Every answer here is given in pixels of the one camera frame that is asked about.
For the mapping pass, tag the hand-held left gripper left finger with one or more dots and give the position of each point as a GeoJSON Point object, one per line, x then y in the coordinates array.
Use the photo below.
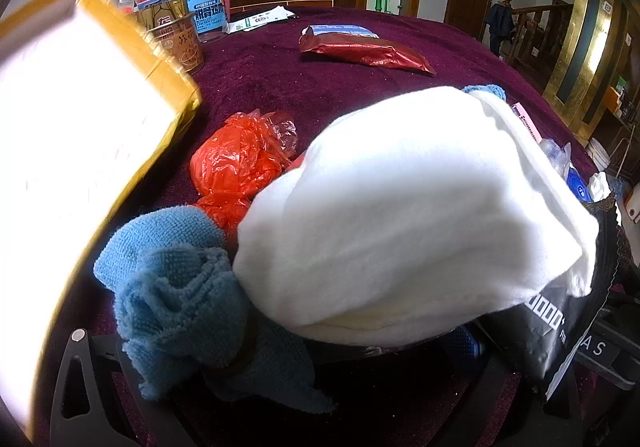
{"type": "Point", "coordinates": [100, 357]}

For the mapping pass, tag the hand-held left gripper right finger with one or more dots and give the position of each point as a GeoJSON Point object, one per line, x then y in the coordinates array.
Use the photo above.
{"type": "Point", "coordinates": [467, 344]}

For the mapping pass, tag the black printed packet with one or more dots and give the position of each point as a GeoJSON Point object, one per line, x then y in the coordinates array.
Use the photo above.
{"type": "Point", "coordinates": [550, 322]}

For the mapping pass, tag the blue microfibre cloth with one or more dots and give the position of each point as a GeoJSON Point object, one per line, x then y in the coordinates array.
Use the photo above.
{"type": "Point", "coordinates": [175, 287]}

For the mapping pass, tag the white towel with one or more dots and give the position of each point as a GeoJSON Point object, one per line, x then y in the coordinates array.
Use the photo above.
{"type": "Point", "coordinates": [400, 217]}

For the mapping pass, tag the yellow cardboard box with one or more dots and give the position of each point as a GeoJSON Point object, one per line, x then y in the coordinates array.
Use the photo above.
{"type": "Point", "coordinates": [65, 137]}

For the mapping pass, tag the orange plastic bag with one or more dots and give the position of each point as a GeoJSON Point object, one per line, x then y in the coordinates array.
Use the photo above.
{"type": "Point", "coordinates": [232, 162]}

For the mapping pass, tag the clear blue plastic packaging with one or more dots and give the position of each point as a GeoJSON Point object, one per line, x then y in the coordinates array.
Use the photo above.
{"type": "Point", "coordinates": [567, 167]}

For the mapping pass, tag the white bucket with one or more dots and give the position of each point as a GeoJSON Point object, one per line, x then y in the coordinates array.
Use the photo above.
{"type": "Point", "coordinates": [599, 156]}

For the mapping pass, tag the pink packet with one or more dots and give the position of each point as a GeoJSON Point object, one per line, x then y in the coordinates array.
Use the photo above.
{"type": "Point", "coordinates": [525, 119]}

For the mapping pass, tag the orange box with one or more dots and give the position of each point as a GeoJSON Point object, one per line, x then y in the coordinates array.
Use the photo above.
{"type": "Point", "coordinates": [612, 99]}

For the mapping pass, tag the small blue cloth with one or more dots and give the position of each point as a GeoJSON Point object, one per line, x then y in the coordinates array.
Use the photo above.
{"type": "Point", "coordinates": [485, 91]}

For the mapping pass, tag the red foil packet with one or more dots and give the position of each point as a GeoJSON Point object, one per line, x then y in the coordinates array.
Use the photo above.
{"type": "Point", "coordinates": [370, 52]}

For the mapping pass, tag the dark hanging jacket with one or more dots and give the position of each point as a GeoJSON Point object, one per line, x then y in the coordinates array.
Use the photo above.
{"type": "Point", "coordinates": [499, 22]}

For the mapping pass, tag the gold tin can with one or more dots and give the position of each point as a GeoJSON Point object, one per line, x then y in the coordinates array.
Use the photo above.
{"type": "Point", "coordinates": [177, 42]}

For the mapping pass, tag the wooden stair railing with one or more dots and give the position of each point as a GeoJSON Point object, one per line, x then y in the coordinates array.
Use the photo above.
{"type": "Point", "coordinates": [537, 24]}

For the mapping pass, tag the blue white packet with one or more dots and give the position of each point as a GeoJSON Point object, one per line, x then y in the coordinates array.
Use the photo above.
{"type": "Point", "coordinates": [345, 30]}

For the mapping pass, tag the blue label clear jar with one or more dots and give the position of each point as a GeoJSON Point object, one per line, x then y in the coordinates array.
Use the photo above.
{"type": "Point", "coordinates": [207, 2]}

